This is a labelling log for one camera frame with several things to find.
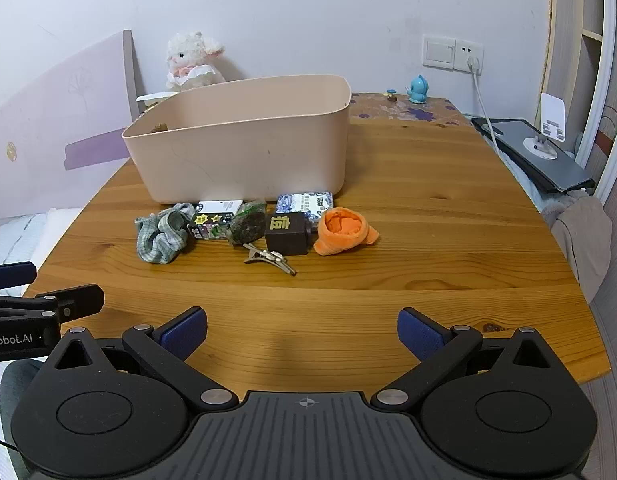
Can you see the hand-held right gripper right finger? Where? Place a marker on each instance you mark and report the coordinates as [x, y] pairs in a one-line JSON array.
[[421, 335]]

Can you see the brown stamp block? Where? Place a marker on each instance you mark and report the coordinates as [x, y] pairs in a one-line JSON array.
[[286, 232]]

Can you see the blue bird figurine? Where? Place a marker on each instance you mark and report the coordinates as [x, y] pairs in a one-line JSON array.
[[417, 90]]

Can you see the blue white tissue packet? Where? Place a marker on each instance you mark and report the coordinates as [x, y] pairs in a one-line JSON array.
[[303, 202]]

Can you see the grey clothing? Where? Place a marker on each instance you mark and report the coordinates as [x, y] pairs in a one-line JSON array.
[[583, 240]]

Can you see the green tea packet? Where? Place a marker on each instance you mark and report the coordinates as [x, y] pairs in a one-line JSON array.
[[247, 225]]

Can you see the orange sock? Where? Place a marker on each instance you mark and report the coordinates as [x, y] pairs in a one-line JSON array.
[[341, 232]]

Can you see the grey laptop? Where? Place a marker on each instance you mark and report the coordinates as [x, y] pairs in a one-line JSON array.
[[548, 167]]

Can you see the white plush lamb toy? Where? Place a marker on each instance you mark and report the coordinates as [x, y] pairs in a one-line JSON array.
[[191, 62]]

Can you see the white card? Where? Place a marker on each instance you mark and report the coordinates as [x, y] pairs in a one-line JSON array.
[[221, 206]]

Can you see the green plaid sock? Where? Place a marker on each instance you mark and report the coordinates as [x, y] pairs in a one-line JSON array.
[[161, 240]]

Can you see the white phone stand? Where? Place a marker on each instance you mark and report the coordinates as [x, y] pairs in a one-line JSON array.
[[552, 115]]

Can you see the person's grey trouser leg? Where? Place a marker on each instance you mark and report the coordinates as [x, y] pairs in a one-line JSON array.
[[18, 385]]

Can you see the metal hair clip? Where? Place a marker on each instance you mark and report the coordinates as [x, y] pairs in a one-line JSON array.
[[266, 256]]

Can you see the white wall socket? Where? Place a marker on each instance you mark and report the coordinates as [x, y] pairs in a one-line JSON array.
[[469, 50]]

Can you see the white paper slip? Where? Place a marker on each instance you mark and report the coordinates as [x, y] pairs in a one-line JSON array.
[[156, 96]]

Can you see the white wall switch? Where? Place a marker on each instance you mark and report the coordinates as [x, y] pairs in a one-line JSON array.
[[439, 51]]

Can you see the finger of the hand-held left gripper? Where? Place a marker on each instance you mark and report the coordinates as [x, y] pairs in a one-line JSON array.
[[11, 275], [63, 302]]

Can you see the pink headboard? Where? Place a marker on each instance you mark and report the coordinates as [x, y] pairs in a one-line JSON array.
[[53, 125]]

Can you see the star printed snack packet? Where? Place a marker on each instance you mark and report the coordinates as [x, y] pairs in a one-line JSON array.
[[208, 225]]

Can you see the small mushroom figurine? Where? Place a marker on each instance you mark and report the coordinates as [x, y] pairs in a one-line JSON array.
[[391, 95]]

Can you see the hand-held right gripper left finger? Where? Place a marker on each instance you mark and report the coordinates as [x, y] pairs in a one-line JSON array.
[[186, 334]]

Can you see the beige plastic storage bin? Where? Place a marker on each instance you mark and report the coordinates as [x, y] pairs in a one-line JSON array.
[[238, 160]]

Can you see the white bedding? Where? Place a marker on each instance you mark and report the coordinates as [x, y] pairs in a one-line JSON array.
[[23, 235]]

